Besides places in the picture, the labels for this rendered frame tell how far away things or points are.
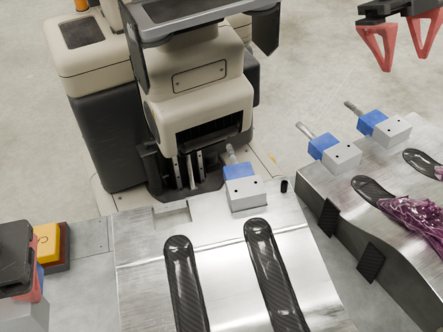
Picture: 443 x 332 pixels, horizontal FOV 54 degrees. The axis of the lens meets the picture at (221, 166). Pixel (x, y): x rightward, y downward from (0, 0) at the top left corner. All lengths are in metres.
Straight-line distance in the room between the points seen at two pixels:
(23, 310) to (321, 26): 2.50
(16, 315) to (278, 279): 0.30
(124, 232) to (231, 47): 0.47
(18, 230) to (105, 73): 0.75
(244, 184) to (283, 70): 1.82
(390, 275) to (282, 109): 1.58
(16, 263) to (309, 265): 0.34
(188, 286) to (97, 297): 0.17
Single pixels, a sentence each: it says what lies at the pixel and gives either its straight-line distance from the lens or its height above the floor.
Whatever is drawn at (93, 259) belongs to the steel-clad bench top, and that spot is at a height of 0.80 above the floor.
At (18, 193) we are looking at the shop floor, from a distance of 2.02.
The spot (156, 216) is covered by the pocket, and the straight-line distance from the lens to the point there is 0.64.
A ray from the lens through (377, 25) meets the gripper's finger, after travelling 0.66.
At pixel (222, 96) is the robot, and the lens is 0.94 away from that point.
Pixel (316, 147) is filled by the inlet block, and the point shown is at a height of 0.87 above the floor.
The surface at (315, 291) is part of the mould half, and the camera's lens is 0.56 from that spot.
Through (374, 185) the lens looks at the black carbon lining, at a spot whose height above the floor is 0.85.
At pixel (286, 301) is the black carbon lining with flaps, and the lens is 0.55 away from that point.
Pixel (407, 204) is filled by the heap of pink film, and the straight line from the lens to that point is 0.64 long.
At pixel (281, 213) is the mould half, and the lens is 0.61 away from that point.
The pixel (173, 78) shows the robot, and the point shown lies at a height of 0.86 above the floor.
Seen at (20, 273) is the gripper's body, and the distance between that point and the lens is 0.44.
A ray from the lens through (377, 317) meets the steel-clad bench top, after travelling 0.65.
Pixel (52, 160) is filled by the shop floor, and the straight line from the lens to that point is 2.09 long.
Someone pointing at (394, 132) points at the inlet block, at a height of 0.88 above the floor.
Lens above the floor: 1.38
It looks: 47 degrees down
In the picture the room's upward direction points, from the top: 5 degrees counter-clockwise
